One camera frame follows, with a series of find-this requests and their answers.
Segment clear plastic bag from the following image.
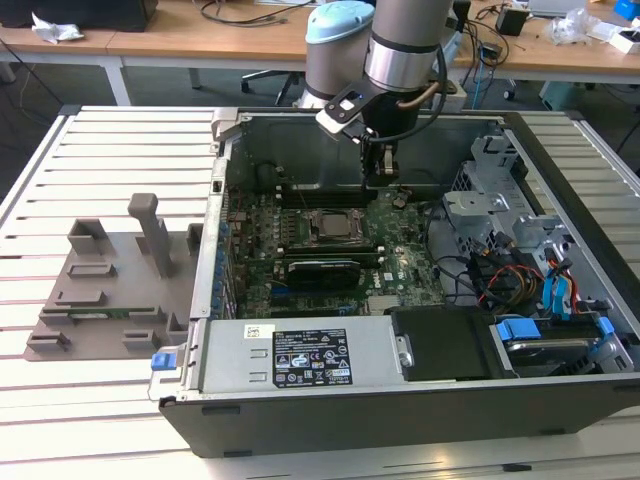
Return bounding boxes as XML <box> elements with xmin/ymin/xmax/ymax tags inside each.
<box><xmin>542</xmin><ymin>7</ymin><xmax>609</xmax><ymax>46</ymax></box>

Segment teal storage box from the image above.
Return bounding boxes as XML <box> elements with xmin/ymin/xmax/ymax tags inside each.
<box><xmin>539</xmin><ymin>79</ymin><xmax>596</xmax><ymax>111</ymax></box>

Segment red yellow wire bundle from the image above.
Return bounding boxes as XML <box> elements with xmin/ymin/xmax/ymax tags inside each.
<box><xmin>474</xmin><ymin>264</ymin><xmax>546</xmax><ymax>311</ymax></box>

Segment grey parts rack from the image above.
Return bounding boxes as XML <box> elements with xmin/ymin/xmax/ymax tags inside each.
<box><xmin>22</xmin><ymin>192</ymin><xmax>206</xmax><ymax>362</ymax></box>

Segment black computer tower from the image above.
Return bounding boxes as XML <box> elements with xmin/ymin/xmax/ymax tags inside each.
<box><xmin>449</xmin><ymin>0</ymin><xmax>472</xmax><ymax>56</ymax></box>

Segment small white box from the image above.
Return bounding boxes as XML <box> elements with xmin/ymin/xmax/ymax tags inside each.
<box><xmin>607</xmin><ymin>27</ymin><xmax>640</xmax><ymax>54</ymax></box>

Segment white power strip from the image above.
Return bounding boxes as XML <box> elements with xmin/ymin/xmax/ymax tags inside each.
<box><xmin>442</xmin><ymin>79</ymin><xmax>469</xmax><ymax>110</ymax></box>

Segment black graphics card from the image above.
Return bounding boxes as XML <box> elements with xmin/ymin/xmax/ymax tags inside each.
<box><xmin>285</xmin><ymin>257</ymin><xmax>360</xmax><ymax>291</ymax></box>

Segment silver square CPU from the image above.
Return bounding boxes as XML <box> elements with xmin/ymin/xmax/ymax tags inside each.
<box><xmin>319</xmin><ymin>212</ymin><xmax>354</xmax><ymax>240</ymax></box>

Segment CPU socket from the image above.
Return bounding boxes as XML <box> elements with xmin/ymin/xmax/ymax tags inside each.
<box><xmin>305</xmin><ymin>207</ymin><xmax>369</xmax><ymax>247</ymax></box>

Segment black expansion slot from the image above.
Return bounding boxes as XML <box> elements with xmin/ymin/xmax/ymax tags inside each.
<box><xmin>271</xmin><ymin>298</ymin><xmax>364</xmax><ymax>310</ymax></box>

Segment black camera cable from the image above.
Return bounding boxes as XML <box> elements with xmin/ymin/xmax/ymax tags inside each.
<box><xmin>367</xmin><ymin>42</ymin><xmax>450</xmax><ymax>144</ymax></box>

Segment silver power supply unit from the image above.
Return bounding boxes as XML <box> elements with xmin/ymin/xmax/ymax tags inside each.
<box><xmin>182</xmin><ymin>317</ymin><xmax>416</xmax><ymax>396</ymax></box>

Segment black monitor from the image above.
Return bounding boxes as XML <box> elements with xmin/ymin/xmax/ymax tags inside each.
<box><xmin>0</xmin><ymin>0</ymin><xmax>159</xmax><ymax>32</ymax></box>

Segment black RAM slot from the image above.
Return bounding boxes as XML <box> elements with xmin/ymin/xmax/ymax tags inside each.
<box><xmin>277</xmin><ymin>182</ymin><xmax>365</xmax><ymax>194</ymax></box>
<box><xmin>278</xmin><ymin>190</ymin><xmax>370</xmax><ymax>201</ymax></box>
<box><xmin>282</xmin><ymin>253</ymin><xmax>387</xmax><ymax>265</ymax></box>
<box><xmin>277</xmin><ymin>242</ymin><xmax>385</xmax><ymax>253</ymax></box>
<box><xmin>279</xmin><ymin>248</ymin><xmax>386</xmax><ymax>258</ymax></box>

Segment small black box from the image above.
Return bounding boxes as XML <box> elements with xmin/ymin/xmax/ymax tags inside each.
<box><xmin>495</xmin><ymin>7</ymin><xmax>529</xmax><ymax>36</ymax></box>

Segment thin black cable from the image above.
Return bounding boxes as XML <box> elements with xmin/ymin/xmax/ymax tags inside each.
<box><xmin>423</xmin><ymin>197</ymin><xmax>474</xmax><ymax>306</ymax></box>

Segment hard disk in blue carrier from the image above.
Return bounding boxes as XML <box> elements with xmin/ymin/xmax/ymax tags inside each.
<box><xmin>492</xmin><ymin>314</ymin><xmax>616</xmax><ymax>379</ymax></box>

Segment green RAM stick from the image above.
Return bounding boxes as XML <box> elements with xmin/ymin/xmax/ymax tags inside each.
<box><xmin>67</xmin><ymin>308</ymin><xmax>131</xmax><ymax>321</ymax></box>

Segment silver metal drive cage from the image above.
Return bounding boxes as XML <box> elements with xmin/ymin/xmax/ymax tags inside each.
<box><xmin>442</xmin><ymin>132</ymin><xmax>576</xmax><ymax>254</ymax></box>

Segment green motherboard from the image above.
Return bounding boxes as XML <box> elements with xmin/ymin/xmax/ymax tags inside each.
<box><xmin>227</xmin><ymin>184</ymin><xmax>446</xmax><ymax>321</ymax></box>

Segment blue flat data cable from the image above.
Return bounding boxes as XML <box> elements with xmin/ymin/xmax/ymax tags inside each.
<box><xmin>541</xmin><ymin>274</ymin><xmax>561</xmax><ymax>321</ymax></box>
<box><xmin>557</xmin><ymin>273</ymin><xmax>576</xmax><ymax>321</ymax></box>

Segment metal socket cover frame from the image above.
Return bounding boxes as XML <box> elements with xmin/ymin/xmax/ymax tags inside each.
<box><xmin>308</xmin><ymin>208</ymin><xmax>366</xmax><ymax>246</ymax></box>

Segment silver finned heatsink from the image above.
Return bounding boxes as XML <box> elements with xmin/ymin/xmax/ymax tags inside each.
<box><xmin>367</xmin><ymin>293</ymin><xmax>401</xmax><ymax>317</ymax></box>

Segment crumpled white paper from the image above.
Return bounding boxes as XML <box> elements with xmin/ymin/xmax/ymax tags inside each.
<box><xmin>30</xmin><ymin>12</ymin><xmax>86</xmax><ymax>45</ymax></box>

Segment black plastic shroud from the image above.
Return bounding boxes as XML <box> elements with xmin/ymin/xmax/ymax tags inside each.
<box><xmin>389</xmin><ymin>307</ymin><xmax>494</xmax><ymax>381</ymax></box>

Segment black open PC case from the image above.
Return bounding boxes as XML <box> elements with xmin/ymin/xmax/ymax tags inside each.
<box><xmin>148</xmin><ymin>106</ymin><xmax>640</xmax><ymax>459</ymax></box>

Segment grey laptop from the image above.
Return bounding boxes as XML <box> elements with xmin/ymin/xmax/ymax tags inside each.
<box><xmin>529</xmin><ymin>0</ymin><xmax>589</xmax><ymax>16</ymax></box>

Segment long wooden desk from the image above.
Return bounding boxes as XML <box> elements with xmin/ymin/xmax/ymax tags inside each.
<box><xmin>0</xmin><ymin>0</ymin><xmax>640</xmax><ymax>109</ymax></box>

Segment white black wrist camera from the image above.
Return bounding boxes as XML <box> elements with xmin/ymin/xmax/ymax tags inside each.
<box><xmin>314</xmin><ymin>84</ymin><xmax>374</xmax><ymax>137</ymax></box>

